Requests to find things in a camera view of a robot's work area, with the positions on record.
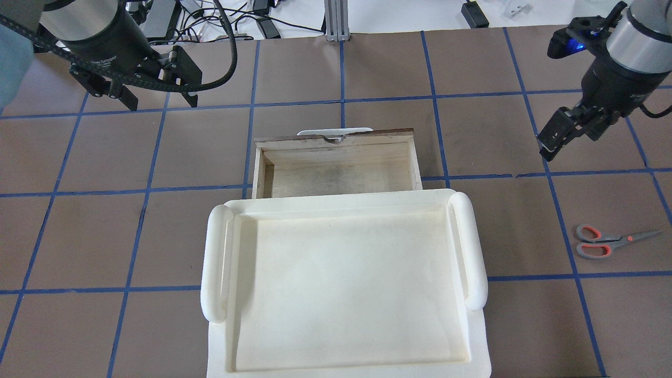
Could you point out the white plastic tray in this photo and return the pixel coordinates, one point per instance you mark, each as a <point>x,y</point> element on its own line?
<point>388,284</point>

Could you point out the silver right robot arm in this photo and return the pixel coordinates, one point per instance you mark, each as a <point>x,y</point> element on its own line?
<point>631,47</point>

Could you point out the white drawer handle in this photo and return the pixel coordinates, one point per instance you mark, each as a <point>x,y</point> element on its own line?
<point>334,136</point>

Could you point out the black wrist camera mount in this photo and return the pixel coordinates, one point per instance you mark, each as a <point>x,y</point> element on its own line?
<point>585,33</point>

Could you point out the aluminium frame post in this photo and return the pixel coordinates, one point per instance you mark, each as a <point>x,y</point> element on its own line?
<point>336,20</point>

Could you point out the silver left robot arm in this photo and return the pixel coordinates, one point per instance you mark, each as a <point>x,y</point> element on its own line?
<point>63,21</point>

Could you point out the black power adapter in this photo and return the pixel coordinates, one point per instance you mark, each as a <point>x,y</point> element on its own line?
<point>474,15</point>

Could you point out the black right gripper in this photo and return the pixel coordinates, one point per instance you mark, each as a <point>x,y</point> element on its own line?
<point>610,80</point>

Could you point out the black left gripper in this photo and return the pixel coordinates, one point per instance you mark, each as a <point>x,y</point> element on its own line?
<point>107,41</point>

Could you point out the wooden drawer box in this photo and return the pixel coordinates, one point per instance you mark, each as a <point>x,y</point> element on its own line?
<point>377,161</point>

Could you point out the red grey handled scissors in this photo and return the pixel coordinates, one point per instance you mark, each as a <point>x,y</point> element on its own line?
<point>596,245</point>

